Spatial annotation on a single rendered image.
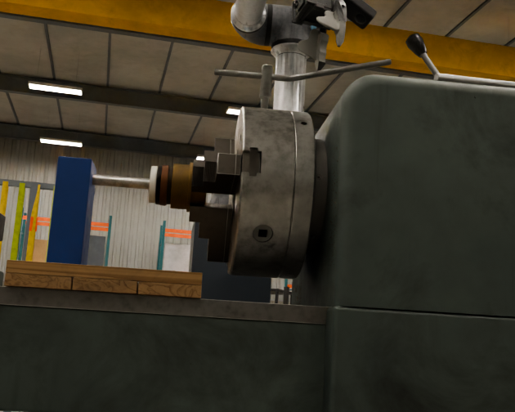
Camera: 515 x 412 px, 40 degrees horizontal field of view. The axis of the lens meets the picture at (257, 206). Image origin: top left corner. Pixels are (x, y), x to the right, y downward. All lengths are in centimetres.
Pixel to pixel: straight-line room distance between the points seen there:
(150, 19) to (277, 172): 1116
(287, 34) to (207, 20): 1044
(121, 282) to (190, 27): 1128
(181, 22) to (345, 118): 1121
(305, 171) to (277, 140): 7
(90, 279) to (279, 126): 41
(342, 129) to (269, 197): 16
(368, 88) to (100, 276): 53
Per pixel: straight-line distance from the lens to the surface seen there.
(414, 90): 121
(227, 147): 140
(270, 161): 119
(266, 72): 136
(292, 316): 114
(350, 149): 115
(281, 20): 201
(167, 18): 1234
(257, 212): 118
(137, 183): 132
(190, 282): 112
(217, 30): 1237
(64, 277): 113
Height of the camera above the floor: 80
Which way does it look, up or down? 11 degrees up
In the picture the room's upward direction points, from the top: 3 degrees clockwise
